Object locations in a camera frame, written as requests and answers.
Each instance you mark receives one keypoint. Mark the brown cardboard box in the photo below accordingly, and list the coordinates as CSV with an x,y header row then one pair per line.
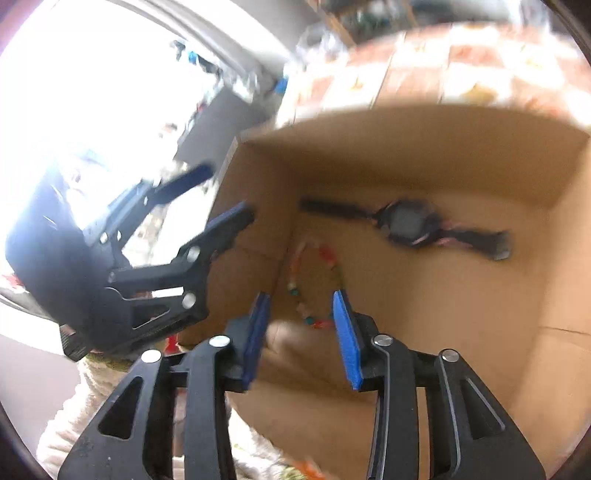
x,y
522,324

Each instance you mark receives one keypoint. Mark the black wrist watch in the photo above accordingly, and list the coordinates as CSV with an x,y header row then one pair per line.
x,y
415,224

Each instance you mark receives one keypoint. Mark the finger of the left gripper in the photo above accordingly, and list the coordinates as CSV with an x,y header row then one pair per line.
x,y
133,206
190,268

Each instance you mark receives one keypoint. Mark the dark grey board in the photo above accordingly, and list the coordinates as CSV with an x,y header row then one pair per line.
x,y
210,137

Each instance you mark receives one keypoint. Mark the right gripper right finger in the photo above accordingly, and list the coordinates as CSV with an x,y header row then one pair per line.
x,y
355,335

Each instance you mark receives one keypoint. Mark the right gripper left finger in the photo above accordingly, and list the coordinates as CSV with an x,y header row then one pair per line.
x,y
246,334

